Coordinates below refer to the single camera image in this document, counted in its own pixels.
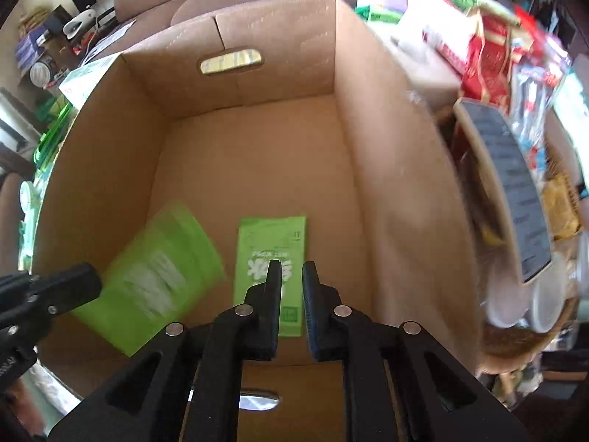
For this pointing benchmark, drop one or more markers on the green and white pack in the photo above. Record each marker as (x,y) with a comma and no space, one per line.
(379,4)

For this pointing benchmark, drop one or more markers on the brown cardboard box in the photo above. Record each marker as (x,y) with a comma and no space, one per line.
(276,156)

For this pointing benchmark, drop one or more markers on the clear plastic packet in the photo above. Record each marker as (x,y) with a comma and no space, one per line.
(538,96)

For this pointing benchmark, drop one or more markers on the white plastic container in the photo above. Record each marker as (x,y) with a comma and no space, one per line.
(538,294)

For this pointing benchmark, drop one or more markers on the white and green packet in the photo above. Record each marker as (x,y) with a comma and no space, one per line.
(87,80)

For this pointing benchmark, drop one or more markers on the green plastic pouch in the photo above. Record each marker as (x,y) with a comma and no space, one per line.
(156,276)

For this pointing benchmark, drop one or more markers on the round white tin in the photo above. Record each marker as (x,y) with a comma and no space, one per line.
(42,74)

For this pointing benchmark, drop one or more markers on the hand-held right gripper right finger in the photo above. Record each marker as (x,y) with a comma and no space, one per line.
(317,322)

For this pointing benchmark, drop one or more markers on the white paper sheet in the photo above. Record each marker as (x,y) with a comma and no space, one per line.
(108,39)

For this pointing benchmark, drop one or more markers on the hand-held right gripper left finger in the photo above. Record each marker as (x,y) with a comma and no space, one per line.
(266,322)

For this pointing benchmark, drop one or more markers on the yellow snack packet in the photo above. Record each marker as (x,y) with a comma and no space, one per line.
(561,207)

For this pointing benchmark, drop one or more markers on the black labelled card box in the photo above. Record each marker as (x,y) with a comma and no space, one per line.
(510,184)

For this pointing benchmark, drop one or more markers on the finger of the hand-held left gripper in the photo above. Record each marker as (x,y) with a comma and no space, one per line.
(69,287)

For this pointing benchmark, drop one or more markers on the white rounded device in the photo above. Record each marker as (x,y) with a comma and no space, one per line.
(80,23)

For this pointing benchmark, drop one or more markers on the green wet wipes packet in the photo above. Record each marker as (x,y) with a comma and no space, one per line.
(269,244)

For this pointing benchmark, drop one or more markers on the blue box stack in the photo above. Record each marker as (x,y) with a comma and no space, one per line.
(30,48)

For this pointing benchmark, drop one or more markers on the wicker basket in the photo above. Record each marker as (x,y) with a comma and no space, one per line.
(515,345)

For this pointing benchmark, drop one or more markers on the white plastic bag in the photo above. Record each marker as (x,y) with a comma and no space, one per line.
(432,14)

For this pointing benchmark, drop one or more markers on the green plastic bag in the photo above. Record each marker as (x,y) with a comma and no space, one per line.
(55,133)

